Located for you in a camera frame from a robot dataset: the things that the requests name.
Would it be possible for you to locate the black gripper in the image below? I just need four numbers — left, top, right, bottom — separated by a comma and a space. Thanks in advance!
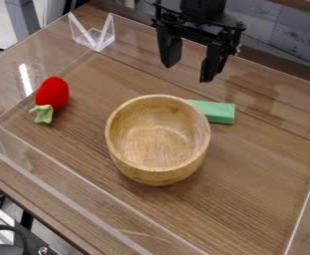
154, 0, 247, 83

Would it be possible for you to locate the red plush strawberry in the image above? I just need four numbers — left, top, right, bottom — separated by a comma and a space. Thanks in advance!
30, 77, 70, 124

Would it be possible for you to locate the green sponge block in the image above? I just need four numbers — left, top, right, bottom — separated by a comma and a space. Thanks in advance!
189, 100, 236, 125

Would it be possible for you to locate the wooden bowl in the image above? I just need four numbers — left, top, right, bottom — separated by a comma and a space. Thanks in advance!
106, 95, 210, 186

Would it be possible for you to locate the black clamp base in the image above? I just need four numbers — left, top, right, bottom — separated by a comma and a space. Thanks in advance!
0, 224, 61, 255

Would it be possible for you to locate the clear acrylic tray enclosure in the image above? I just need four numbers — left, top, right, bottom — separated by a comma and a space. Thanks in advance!
0, 18, 310, 255

